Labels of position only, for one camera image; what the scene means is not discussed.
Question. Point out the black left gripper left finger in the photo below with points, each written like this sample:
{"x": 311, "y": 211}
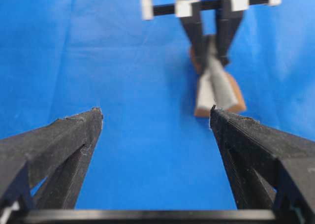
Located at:
{"x": 45, "y": 168}

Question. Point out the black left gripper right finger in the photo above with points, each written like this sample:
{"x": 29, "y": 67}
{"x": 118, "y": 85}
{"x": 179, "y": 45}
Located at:
{"x": 264, "y": 165}

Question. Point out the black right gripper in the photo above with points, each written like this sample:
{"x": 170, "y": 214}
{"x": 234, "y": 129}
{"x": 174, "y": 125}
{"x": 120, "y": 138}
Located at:
{"x": 229, "y": 14}

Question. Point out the grey and orange sponge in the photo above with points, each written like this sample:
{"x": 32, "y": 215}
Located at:
{"x": 215, "y": 85}

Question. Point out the blue table cloth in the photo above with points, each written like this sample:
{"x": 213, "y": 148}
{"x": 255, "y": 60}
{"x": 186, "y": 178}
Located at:
{"x": 63, "y": 57}

